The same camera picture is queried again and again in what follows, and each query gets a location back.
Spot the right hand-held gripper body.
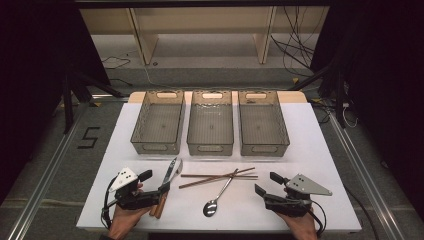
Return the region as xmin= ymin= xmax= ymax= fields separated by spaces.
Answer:
xmin=262 ymin=173 xmax=334 ymax=219

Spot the smoke-grey transparent plastic bin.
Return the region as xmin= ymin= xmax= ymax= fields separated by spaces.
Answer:
xmin=237 ymin=89 xmax=291 ymax=158
xmin=186 ymin=89 xmax=235 ymax=157
xmin=129 ymin=89 xmax=186 ymax=156

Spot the person's left hand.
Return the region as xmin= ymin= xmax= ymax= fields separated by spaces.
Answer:
xmin=107 ymin=204 xmax=153 ymax=240

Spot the silver metal spoon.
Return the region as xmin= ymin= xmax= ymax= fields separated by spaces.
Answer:
xmin=202 ymin=168 xmax=240 ymax=218

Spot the white table sheet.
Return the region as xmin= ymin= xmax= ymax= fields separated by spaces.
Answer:
xmin=76 ymin=101 xmax=363 ymax=233

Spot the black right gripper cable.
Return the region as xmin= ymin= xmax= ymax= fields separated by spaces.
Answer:
xmin=309 ymin=199 xmax=329 ymax=238

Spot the aluminium floor rail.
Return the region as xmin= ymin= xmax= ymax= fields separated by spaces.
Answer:
xmin=5 ymin=99 xmax=98 ymax=240
xmin=327 ymin=112 xmax=407 ymax=240

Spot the bundle of black hanging cables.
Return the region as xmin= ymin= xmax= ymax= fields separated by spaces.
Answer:
xmin=269 ymin=6 xmax=322 ymax=78

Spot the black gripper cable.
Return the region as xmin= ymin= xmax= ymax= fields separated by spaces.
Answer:
xmin=309 ymin=199 xmax=329 ymax=238
xmin=100 ymin=176 xmax=118 ymax=231

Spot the light wooden shelf unit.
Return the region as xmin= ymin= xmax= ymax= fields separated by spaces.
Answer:
xmin=79 ymin=6 xmax=331 ymax=66

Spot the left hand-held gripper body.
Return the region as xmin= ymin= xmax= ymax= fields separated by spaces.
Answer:
xmin=107 ymin=166 xmax=164 ymax=212

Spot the black curtain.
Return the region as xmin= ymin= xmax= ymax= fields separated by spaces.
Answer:
xmin=309 ymin=0 xmax=424 ymax=221
xmin=0 ymin=0 xmax=112 ymax=204

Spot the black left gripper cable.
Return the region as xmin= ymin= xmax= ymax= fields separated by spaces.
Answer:
xmin=100 ymin=176 xmax=118 ymax=231

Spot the person's right hand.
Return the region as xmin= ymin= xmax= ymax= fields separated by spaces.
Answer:
xmin=277 ymin=207 xmax=319 ymax=240

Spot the black tripod stand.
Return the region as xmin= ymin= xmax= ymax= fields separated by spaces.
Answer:
xmin=289 ymin=63 xmax=348 ymax=130
xmin=60 ymin=64 xmax=125 ymax=135

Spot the thin black floor cable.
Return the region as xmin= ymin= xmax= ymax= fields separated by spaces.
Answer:
xmin=101 ymin=55 xmax=132 ymax=70

